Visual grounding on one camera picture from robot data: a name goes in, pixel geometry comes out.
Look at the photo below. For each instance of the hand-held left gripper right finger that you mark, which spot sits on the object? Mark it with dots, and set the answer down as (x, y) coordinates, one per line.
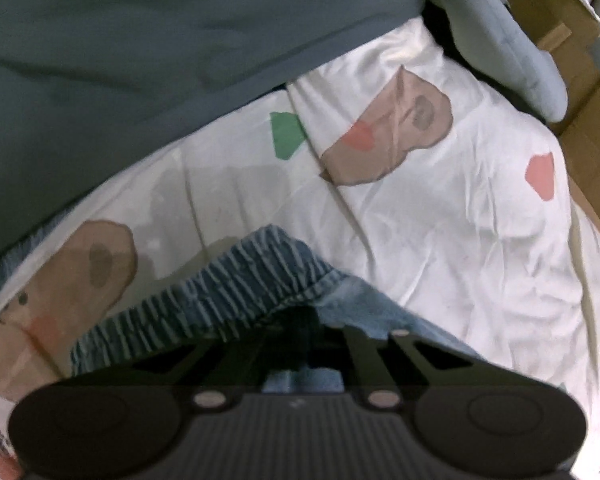
(365, 360)

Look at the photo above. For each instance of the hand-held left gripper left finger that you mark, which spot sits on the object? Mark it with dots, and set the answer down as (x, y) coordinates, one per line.
(240, 360)

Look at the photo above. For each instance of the blue denim pants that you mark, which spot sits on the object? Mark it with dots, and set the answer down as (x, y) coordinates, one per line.
(220, 290)

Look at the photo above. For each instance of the white printed bed sheet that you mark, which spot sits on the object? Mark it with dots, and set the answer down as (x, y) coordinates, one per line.
(455, 235)

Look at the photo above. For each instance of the grey-blue shirt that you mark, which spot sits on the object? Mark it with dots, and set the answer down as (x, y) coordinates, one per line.
(155, 60)

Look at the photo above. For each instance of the flattened cardboard sheet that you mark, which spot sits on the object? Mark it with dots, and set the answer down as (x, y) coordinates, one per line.
(580, 110)

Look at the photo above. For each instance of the black cloth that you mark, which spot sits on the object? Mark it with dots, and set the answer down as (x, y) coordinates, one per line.
(442, 35)

